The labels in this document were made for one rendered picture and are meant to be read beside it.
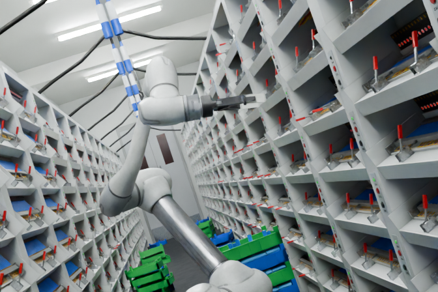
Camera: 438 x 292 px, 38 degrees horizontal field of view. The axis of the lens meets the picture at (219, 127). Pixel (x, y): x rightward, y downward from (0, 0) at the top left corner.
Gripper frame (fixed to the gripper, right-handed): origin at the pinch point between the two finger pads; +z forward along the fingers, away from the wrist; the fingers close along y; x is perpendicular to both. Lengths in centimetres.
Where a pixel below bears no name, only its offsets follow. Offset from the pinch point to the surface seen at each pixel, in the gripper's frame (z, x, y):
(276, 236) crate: 11, -52, -64
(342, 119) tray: 22.1, -11.3, 21.1
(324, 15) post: 15.4, 17.7, 39.7
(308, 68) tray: 17.3, 8.6, 5.6
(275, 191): 31, -35, -170
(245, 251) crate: -4, -57, -61
